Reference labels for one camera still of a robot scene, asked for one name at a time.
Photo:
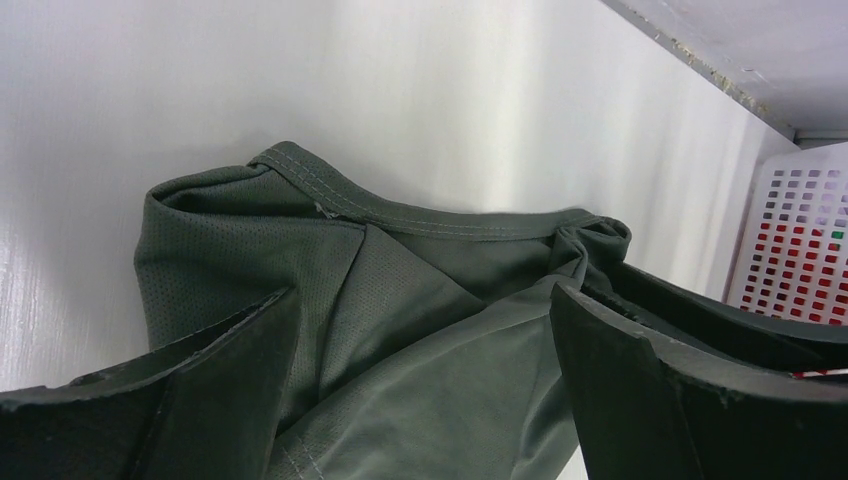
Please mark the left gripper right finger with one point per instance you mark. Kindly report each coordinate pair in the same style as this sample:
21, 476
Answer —
668, 384

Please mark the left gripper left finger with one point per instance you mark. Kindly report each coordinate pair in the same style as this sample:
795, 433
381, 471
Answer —
205, 406

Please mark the dark grey t shirt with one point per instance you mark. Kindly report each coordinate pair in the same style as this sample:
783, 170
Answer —
424, 348

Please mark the red t shirt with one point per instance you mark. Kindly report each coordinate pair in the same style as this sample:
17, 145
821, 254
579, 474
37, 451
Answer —
793, 272

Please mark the white plastic laundry basket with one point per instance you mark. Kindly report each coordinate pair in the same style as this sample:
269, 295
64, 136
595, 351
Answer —
804, 188

